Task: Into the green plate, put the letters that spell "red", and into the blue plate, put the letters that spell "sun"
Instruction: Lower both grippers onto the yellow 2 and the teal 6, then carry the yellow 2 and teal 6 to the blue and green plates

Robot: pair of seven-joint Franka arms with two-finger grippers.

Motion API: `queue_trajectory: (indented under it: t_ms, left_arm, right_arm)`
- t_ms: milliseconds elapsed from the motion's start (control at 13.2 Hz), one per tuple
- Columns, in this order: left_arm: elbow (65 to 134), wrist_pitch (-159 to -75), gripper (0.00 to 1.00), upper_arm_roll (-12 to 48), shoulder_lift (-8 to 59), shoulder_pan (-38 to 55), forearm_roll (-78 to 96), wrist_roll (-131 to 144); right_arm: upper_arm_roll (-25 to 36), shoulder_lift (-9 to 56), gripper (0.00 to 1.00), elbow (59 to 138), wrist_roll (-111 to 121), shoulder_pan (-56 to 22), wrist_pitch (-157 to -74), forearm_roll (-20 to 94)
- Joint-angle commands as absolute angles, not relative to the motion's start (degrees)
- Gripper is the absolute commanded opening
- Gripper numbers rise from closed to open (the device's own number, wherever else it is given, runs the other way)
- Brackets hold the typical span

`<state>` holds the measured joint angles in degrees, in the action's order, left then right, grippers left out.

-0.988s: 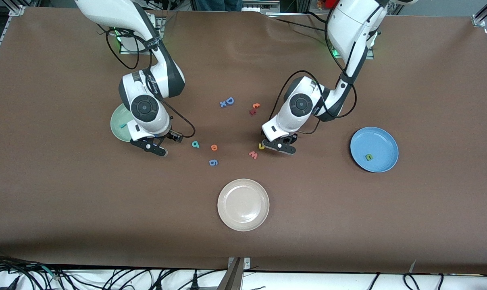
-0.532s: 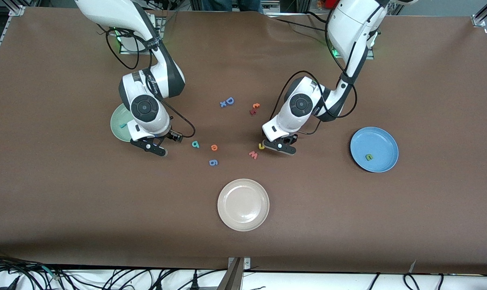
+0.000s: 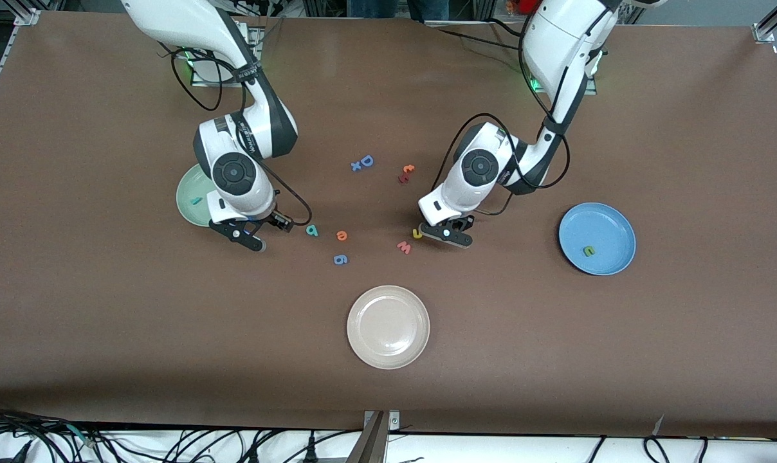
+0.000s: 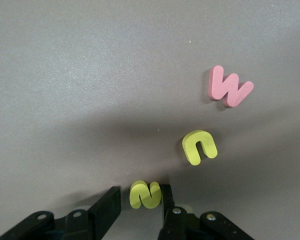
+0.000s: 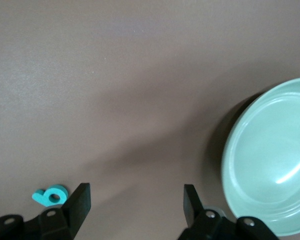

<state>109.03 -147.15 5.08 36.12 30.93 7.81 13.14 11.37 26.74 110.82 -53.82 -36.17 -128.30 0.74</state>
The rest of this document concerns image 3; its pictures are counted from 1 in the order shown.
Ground pale green plate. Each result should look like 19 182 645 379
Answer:
176 163 219 227

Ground black cable across table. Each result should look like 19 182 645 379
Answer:
427 19 527 52

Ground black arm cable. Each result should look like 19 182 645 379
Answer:
170 42 313 227
435 0 611 216

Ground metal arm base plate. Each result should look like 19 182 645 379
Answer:
190 26 261 88
529 58 599 96

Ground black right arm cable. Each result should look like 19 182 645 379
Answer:
170 42 313 227

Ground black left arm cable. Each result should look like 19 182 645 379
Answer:
435 0 611 216

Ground blue plate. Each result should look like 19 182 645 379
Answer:
558 203 637 277

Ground beige plate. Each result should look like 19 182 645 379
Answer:
347 285 431 370

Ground aluminium post with bracket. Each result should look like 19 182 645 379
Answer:
347 410 401 463

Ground black floor cable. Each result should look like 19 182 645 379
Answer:
588 436 711 463
0 405 106 463
170 428 338 463

